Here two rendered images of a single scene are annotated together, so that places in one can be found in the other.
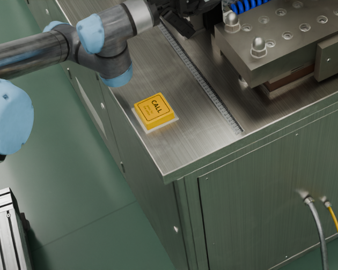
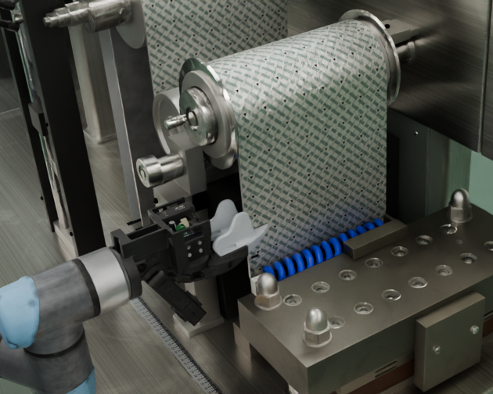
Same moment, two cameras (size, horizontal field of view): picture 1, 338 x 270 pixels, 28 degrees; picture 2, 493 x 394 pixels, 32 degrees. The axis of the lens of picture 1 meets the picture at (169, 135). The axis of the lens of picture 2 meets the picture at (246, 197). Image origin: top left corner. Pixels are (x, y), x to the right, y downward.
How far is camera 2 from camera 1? 43 cm
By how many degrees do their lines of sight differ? 23
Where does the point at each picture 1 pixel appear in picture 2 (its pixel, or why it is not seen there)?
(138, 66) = (109, 383)
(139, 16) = (105, 277)
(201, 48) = (218, 349)
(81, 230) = not seen: outside the picture
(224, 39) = (256, 320)
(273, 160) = not seen: outside the picture
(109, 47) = (49, 334)
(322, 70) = (428, 369)
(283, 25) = (354, 295)
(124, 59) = (78, 360)
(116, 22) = (62, 288)
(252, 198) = not seen: outside the picture
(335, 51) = (448, 333)
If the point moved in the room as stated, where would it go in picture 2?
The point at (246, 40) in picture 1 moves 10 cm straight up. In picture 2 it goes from (294, 320) to (289, 256)
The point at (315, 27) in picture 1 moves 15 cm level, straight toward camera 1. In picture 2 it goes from (409, 293) to (415, 375)
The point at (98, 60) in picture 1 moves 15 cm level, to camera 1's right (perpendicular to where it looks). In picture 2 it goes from (30, 363) to (154, 338)
